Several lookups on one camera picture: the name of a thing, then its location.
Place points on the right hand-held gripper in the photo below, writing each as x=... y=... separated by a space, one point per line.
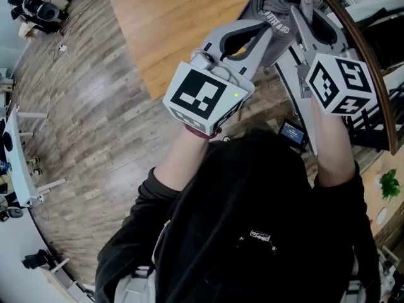
x=344 y=84

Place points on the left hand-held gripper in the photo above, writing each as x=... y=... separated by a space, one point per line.
x=195 y=96

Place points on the grey garment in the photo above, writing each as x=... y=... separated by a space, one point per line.
x=268 y=2

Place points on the person's right forearm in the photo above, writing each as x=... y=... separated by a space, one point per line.
x=334 y=150

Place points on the person's left forearm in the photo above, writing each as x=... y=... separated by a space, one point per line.
x=186 y=159

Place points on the rectangular wooden table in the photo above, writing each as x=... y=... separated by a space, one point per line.
x=176 y=27

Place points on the person's left shoe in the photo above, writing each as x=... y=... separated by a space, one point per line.
x=228 y=137

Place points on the small black screen device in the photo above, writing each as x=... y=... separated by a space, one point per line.
x=293 y=133

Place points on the black metal railing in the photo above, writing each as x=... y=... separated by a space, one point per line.
x=363 y=128

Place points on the dark wooden chair back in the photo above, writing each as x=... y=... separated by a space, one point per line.
x=391 y=131

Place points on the round wooden table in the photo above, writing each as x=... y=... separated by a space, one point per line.
x=370 y=175

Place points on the person's black sweatshirt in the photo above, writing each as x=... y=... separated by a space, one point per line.
x=246 y=200

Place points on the small green plant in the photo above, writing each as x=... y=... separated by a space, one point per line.
x=389 y=185

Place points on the white power strip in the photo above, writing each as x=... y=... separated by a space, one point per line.
x=63 y=47

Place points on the white round coaster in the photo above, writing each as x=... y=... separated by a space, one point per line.
x=382 y=216

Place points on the black office chair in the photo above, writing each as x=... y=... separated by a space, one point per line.
x=34 y=259
x=44 y=9

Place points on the cardboard box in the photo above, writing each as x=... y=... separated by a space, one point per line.
x=26 y=30

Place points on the black round object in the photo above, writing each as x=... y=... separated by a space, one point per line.
x=7 y=141

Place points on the white desk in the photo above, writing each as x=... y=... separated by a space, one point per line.
x=19 y=169

